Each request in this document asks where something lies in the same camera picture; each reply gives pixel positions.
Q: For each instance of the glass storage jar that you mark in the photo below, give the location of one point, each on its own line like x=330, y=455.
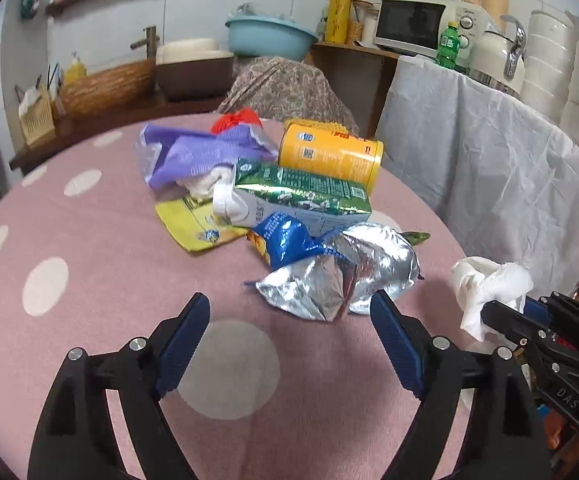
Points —
x=357, y=25

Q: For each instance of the blue plastic basin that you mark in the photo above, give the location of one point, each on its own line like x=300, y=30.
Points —
x=269, y=40

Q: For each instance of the green soda bottle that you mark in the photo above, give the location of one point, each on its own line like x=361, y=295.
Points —
x=448, y=47

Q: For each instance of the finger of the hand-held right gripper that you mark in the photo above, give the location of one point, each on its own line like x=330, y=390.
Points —
x=509, y=322
x=569, y=320

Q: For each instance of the yellow liquid bottle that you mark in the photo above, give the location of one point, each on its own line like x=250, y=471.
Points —
x=74, y=70

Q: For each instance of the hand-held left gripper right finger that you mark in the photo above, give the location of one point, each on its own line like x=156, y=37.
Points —
x=397, y=350

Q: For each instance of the white microwave oven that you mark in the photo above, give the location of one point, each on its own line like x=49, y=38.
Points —
x=409, y=25

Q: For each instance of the wooden cabinet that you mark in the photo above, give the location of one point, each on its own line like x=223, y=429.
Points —
x=349, y=80

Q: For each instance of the cream electric kettle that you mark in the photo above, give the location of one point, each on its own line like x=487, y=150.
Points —
x=492, y=60

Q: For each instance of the large white tissue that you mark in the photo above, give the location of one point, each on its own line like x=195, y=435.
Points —
x=489, y=275

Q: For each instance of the wicker basket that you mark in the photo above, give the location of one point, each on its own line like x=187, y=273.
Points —
x=107, y=87

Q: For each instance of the crumpled clear plastic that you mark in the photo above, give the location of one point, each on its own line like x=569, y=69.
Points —
x=254, y=11

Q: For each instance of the small woven basket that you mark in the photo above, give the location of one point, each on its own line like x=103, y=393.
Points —
x=37, y=115

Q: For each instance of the purple plastic bag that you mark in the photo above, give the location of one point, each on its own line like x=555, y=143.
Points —
x=194, y=152

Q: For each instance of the green milk carton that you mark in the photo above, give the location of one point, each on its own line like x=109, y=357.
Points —
x=299, y=185

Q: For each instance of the small crumpled white tissue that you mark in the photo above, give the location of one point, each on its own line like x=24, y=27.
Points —
x=204, y=182

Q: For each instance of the paisley patterned cloth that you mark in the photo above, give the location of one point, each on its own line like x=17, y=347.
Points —
x=279, y=90

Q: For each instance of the blue snack bag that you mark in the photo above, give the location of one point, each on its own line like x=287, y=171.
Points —
x=279, y=235

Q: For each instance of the small green wrapper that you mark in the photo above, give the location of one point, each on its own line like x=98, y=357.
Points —
x=417, y=237

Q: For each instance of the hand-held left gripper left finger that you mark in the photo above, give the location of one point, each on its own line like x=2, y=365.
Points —
x=184, y=340

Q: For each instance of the white plates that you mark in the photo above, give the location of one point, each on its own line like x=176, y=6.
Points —
x=189, y=50

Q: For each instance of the yellow foam net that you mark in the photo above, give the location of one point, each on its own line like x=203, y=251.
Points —
x=337, y=127

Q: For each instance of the stack of white bowls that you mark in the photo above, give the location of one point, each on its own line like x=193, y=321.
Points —
x=547, y=60

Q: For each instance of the wooden faucet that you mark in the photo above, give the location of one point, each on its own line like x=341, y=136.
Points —
x=149, y=42

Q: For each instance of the yellow snack wrapper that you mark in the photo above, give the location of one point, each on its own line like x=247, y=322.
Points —
x=194, y=225

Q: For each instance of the yellow wrap roll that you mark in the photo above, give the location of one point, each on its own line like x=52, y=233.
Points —
x=338, y=10

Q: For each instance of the red foam net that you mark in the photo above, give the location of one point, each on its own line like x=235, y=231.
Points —
x=234, y=119

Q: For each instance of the pink dotted tablecloth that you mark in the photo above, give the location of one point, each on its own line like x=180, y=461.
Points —
x=94, y=240

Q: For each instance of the yellow cylindrical can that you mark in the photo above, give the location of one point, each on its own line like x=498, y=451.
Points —
x=329, y=155

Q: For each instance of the white cloth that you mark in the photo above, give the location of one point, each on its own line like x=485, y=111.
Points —
x=494, y=160

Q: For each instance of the brown basin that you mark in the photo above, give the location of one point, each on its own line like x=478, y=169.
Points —
x=194, y=77

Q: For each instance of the silver foil snack bag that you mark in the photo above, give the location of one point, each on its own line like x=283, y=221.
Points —
x=319, y=285

